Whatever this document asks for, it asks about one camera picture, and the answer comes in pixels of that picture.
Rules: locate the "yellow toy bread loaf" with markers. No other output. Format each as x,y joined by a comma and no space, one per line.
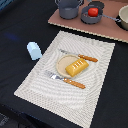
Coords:
76,67

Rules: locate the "light blue toy carton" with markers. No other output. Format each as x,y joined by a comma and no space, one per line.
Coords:
34,50

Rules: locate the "red toy tomato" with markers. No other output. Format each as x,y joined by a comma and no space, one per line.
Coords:
93,12

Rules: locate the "round wooden plate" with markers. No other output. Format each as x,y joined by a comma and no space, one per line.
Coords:
63,62

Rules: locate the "white woven placemat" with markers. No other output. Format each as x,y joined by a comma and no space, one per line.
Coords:
70,102

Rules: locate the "pink wooden board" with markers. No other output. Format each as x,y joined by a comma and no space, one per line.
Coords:
105,28

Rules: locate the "beige bowl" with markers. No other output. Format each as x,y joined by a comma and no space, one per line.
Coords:
123,14

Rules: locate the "fork with wooden handle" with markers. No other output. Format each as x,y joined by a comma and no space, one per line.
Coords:
66,80

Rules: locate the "knife with wooden handle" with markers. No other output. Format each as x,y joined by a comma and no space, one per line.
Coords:
81,56

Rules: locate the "grey saucepan with handle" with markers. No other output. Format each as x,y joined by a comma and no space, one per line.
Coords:
93,20

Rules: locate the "grey pot with handles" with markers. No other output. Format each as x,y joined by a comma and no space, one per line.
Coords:
68,9

